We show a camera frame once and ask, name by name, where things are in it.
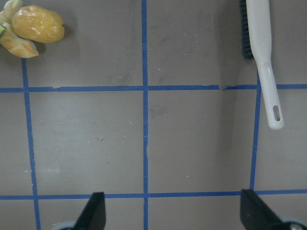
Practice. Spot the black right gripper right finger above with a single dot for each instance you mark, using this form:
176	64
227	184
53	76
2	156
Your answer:
256	215

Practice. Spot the yellow toy potato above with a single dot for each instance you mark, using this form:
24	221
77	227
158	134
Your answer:
38	24

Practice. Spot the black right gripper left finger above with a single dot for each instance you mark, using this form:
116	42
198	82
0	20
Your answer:
93	216

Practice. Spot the small toy bread piece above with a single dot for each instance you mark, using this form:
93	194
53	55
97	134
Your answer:
11	7

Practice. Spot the toy croissant piece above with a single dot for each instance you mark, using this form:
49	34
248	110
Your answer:
17	46

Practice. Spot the white hand brush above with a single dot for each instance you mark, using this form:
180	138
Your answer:
256	38

